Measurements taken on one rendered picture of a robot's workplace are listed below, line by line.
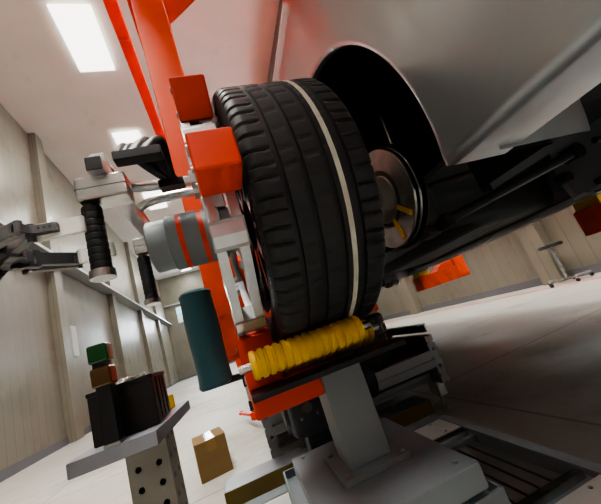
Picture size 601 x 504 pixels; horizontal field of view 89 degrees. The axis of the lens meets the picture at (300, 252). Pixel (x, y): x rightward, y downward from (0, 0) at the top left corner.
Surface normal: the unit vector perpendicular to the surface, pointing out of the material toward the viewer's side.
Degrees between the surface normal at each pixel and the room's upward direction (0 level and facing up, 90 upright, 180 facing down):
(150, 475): 90
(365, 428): 90
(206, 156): 90
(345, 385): 90
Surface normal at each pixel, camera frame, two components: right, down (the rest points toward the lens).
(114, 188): 0.18, -0.30
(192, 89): 0.33, 0.28
